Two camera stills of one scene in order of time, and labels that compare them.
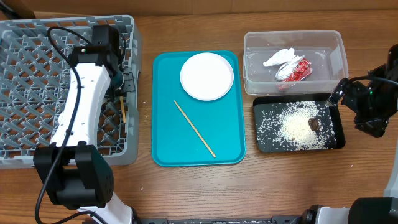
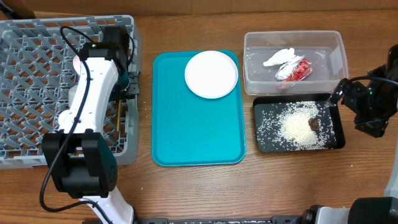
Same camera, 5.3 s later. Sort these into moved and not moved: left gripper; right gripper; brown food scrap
Moved: left gripper
Not moved: right gripper; brown food scrap
